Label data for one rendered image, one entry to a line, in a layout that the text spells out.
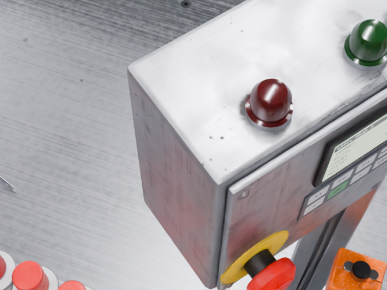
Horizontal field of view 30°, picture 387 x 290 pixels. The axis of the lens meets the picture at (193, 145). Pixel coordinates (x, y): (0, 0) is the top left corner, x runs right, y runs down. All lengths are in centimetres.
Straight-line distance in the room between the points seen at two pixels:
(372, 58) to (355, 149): 6
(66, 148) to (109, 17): 26
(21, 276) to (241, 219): 40
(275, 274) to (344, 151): 11
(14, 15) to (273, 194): 92
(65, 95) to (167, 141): 77
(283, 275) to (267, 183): 12
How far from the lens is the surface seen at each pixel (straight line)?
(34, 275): 79
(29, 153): 114
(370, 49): 41
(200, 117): 40
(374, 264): 68
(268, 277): 50
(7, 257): 84
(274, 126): 39
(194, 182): 41
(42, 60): 123
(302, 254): 78
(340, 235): 71
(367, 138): 45
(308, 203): 49
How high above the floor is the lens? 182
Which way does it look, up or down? 62 degrees down
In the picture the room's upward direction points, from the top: 1 degrees clockwise
